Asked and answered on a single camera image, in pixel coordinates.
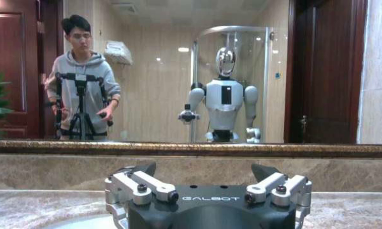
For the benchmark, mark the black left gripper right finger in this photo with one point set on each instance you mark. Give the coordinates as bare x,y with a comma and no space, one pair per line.
283,186

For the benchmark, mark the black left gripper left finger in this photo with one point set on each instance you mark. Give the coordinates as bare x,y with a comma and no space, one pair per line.
140,183

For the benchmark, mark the white sink basin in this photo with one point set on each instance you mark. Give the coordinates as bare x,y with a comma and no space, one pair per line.
83,221

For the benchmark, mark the small blue sticker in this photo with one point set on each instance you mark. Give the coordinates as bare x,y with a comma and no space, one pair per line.
278,75

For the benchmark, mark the person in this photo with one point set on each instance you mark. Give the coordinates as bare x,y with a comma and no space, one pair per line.
83,64

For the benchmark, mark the gold brown mirror frame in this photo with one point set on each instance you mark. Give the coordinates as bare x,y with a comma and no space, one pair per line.
191,149

